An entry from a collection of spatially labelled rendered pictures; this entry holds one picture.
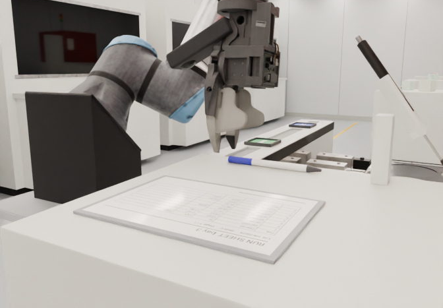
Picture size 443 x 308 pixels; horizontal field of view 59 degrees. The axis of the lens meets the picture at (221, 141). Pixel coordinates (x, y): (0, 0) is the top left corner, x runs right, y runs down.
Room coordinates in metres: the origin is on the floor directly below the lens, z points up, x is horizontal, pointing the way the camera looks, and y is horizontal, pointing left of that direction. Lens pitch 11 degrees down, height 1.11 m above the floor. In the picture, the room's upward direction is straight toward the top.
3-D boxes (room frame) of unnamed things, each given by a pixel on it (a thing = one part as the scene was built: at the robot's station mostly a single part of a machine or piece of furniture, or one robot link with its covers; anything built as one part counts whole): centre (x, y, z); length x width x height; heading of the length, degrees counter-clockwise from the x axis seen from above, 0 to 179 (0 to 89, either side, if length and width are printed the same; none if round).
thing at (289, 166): (0.54, -0.07, 0.97); 0.14 x 0.01 x 0.01; 61
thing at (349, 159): (0.87, -0.26, 0.89); 0.08 x 0.03 x 0.03; 61
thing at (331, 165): (0.80, -0.22, 0.89); 0.08 x 0.03 x 0.03; 61
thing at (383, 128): (0.46, -0.21, 1.03); 0.06 x 0.04 x 0.13; 61
